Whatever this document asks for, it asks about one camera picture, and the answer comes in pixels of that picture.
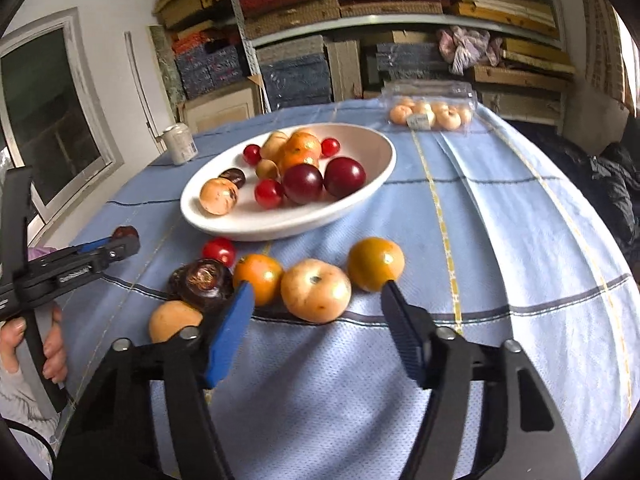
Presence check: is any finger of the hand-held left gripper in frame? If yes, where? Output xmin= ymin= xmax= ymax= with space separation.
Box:
xmin=65 ymin=235 xmax=123 ymax=261
xmin=92 ymin=238 xmax=142 ymax=272

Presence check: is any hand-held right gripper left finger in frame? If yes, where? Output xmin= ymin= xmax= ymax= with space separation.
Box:
xmin=52 ymin=280 xmax=256 ymax=480

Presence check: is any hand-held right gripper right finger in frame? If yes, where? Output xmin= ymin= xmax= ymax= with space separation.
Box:
xmin=380 ymin=280 xmax=583 ymax=480

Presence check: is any pale orange peach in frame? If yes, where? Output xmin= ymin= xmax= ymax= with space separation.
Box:
xmin=280 ymin=258 xmax=353 ymax=324

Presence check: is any white oval bowl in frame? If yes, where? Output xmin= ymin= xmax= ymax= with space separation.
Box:
xmin=180 ymin=123 xmax=397 ymax=242

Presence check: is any dark red plum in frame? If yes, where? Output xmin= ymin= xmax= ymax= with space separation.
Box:
xmin=282 ymin=163 xmax=325 ymax=206
xmin=324 ymin=156 xmax=367 ymax=199

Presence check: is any small brown longan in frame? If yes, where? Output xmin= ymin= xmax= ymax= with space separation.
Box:
xmin=255 ymin=158 xmax=282 ymax=181

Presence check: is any tan loquat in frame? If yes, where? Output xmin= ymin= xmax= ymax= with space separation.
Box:
xmin=260 ymin=131 xmax=291 ymax=161

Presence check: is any person's left forearm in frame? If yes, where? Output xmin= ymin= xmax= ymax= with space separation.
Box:
xmin=0 ymin=367 xmax=61 ymax=461

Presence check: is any person's left hand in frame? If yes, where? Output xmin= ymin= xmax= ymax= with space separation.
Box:
xmin=0 ymin=306 xmax=68 ymax=385

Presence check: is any yellow apricot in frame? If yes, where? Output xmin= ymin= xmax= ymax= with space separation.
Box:
xmin=148 ymin=300 xmax=205 ymax=345

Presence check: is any large dark water chestnut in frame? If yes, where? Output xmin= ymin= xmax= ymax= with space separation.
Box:
xmin=167 ymin=258 xmax=235 ymax=311

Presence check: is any orange persimmon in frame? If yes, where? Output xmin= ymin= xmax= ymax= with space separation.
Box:
xmin=233 ymin=254 xmax=285 ymax=307

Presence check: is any yellow green tangerine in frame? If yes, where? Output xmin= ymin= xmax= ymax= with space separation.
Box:
xmin=347 ymin=237 xmax=406 ymax=293

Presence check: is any speckled orange peach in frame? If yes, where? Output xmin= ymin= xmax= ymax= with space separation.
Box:
xmin=199 ymin=178 xmax=240 ymax=216

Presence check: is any silver drink can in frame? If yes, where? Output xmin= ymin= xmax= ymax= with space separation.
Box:
xmin=164 ymin=124 xmax=198 ymax=165

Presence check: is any blue striped tablecloth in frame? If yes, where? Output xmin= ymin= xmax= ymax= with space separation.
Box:
xmin=52 ymin=97 xmax=636 ymax=480

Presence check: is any white framed window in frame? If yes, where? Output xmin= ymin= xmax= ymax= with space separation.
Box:
xmin=0 ymin=7 xmax=126 ymax=226

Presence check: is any wooden framed panel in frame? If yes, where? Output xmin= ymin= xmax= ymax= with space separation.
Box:
xmin=177 ymin=82 xmax=263 ymax=133

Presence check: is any orange tangerine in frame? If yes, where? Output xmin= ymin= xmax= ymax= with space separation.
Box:
xmin=278 ymin=131 xmax=322 ymax=173

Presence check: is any group of small pale peaches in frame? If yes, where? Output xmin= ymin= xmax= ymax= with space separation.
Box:
xmin=389 ymin=97 xmax=473 ymax=131

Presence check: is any clear plastic clamshell box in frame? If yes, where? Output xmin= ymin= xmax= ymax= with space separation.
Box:
xmin=381 ymin=80 xmax=478 ymax=136

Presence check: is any black jacket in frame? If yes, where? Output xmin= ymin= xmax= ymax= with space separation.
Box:
xmin=520 ymin=120 xmax=640 ymax=281

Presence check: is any pink white cloth bundle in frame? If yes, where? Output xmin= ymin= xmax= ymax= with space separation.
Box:
xmin=437 ymin=27 xmax=503 ymax=76

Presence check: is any white metal shelf rack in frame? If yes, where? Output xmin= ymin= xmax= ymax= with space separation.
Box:
xmin=220 ymin=0 xmax=568 ymax=111

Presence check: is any bright window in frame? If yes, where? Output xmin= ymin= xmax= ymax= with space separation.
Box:
xmin=615 ymin=10 xmax=640 ymax=116

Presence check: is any beige woven curtain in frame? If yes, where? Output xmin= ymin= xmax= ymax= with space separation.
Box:
xmin=575 ymin=0 xmax=633 ymax=111

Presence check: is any black cable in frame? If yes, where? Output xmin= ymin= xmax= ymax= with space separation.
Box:
xmin=0 ymin=420 xmax=56 ymax=480

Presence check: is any white curved wall pipe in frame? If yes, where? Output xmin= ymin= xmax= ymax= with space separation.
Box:
xmin=124 ymin=31 xmax=166 ymax=153

